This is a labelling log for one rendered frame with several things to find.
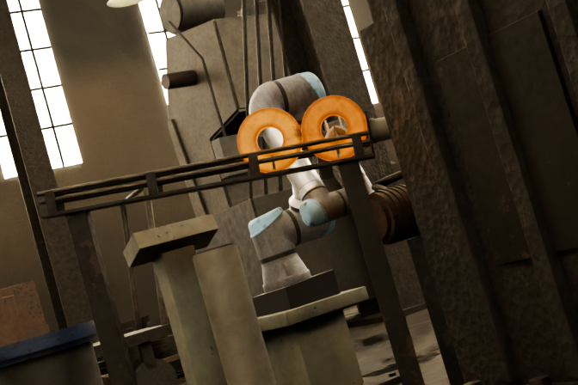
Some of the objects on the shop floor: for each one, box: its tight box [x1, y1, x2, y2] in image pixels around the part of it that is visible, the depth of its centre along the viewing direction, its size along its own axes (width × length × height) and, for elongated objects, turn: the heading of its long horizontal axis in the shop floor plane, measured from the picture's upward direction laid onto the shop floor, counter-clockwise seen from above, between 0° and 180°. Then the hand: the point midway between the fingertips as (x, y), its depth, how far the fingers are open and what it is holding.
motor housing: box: [369, 183, 465, 385], centre depth 249 cm, size 13×22×54 cm, turn 49°
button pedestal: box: [123, 214, 228, 385], centre depth 281 cm, size 16×24×62 cm, turn 49°
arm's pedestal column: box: [261, 308, 402, 385], centre depth 317 cm, size 40×40×26 cm
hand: (335, 131), depth 265 cm, fingers closed
